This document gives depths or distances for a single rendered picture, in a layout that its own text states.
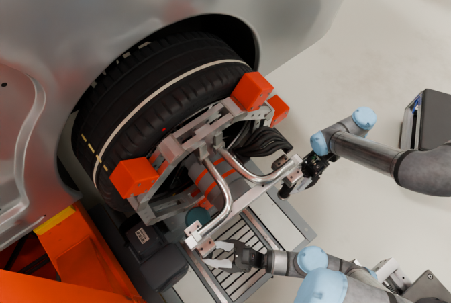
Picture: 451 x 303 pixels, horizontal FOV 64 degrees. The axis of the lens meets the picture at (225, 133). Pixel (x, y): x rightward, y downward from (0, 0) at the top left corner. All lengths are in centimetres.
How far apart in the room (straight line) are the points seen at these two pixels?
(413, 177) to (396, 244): 135
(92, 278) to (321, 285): 76
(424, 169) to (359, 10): 225
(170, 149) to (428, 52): 235
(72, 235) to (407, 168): 108
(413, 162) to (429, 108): 134
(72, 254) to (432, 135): 177
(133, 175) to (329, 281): 52
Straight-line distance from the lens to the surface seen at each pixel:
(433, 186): 91
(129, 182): 94
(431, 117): 222
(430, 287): 134
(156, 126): 95
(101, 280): 122
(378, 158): 99
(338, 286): 69
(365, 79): 264
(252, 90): 101
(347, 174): 226
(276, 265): 116
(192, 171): 117
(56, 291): 67
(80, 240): 140
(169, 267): 159
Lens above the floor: 198
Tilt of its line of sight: 63 degrees down
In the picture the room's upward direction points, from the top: 5 degrees clockwise
